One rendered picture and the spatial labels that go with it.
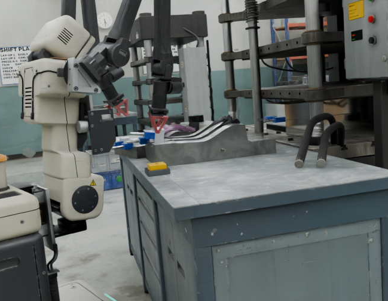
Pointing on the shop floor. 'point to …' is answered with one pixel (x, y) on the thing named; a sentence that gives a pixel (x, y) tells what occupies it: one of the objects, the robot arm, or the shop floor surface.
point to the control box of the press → (373, 65)
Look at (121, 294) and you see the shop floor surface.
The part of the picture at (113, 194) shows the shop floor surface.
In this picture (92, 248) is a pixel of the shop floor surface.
